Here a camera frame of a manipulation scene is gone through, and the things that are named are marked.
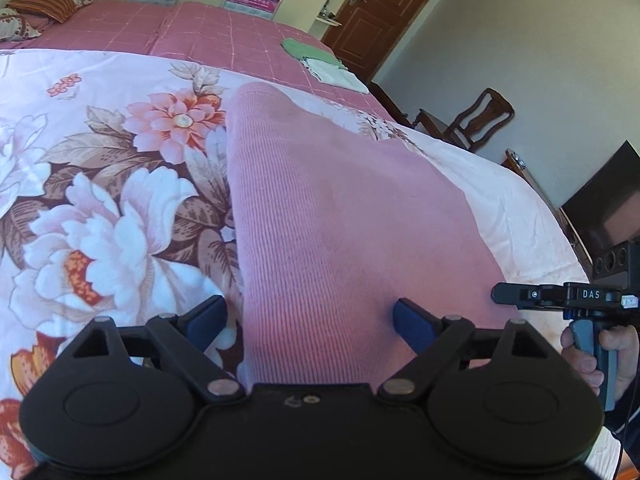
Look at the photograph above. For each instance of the brown wooden door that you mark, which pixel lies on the brown wooden door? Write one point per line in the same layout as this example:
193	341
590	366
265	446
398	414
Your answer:
380	15

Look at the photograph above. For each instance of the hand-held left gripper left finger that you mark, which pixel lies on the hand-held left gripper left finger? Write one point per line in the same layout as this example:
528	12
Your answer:
207	317

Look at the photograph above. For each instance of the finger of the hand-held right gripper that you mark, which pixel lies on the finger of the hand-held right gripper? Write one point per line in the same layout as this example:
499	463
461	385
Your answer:
525	294

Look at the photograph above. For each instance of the floral quilt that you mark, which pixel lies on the floral quilt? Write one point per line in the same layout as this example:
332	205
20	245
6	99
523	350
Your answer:
100	185

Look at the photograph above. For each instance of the brown striped pillow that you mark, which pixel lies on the brown striped pillow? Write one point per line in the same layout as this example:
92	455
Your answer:
45	2

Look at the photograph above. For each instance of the dark wooden chair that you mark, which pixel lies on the dark wooden chair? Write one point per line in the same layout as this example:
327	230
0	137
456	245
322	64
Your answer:
480	115

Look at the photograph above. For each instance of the person's right hand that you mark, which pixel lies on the person's right hand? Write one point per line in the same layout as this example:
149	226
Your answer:
622	350

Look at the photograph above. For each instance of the pink checked bed sheet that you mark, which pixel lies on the pink checked bed sheet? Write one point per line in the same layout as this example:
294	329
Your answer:
200	30

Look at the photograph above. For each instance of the pink knit sweater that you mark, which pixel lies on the pink knit sweater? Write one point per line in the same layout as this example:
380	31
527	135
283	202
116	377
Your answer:
325	235

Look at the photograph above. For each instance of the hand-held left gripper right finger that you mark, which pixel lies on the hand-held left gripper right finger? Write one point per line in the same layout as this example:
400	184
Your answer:
415	322

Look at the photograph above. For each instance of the green folded cloth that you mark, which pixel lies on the green folded cloth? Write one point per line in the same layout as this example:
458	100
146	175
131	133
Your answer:
297	49

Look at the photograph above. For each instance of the black television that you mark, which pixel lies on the black television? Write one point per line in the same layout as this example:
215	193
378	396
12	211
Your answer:
610	200

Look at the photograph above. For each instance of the white folded cloth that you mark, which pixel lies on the white folded cloth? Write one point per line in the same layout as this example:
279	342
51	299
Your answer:
335	75

